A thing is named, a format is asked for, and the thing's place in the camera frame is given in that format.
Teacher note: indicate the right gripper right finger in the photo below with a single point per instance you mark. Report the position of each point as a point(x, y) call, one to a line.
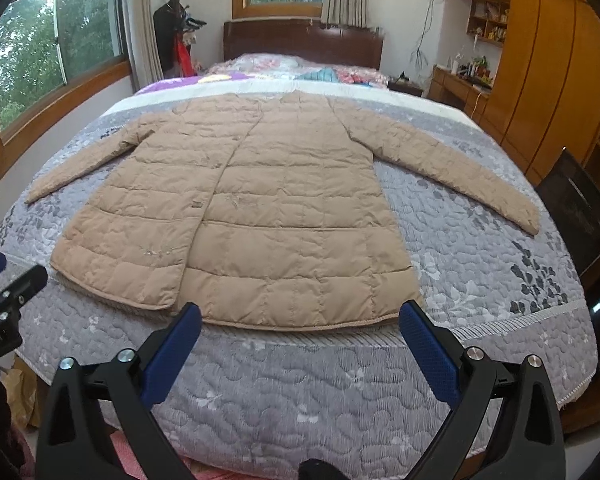
point(526, 441)

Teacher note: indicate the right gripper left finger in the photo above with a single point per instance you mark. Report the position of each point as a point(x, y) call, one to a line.
point(74, 443)

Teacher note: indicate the beige quilted down coat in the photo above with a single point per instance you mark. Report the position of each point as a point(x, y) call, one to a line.
point(265, 213)

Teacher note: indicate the coat rack with clothes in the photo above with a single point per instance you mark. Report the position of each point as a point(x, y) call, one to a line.
point(175, 32)

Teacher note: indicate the black chair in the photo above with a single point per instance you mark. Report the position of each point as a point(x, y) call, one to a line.
point(573, 201)

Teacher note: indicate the left wooden framed window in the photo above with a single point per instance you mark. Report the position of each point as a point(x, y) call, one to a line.
point(54, 56)

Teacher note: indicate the purple floral blanket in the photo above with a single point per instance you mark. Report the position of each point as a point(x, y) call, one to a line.
point(173, 83)

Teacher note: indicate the left window curtain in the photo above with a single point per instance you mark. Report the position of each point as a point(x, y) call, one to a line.
point(141, 41)

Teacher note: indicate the wooden wardrobe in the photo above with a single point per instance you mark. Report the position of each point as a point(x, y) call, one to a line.
point(546, 93)

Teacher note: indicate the wooden desk with clutter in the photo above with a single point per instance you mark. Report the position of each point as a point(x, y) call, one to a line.
point(457, 92)

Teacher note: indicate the teal folded garment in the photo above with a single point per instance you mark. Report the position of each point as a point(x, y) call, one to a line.
point(325, 74)

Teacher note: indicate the dark wooden headboard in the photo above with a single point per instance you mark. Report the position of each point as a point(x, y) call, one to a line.
point(306, 38)

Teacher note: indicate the wall shelf with items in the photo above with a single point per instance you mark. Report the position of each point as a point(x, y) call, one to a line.
point(488, 21)

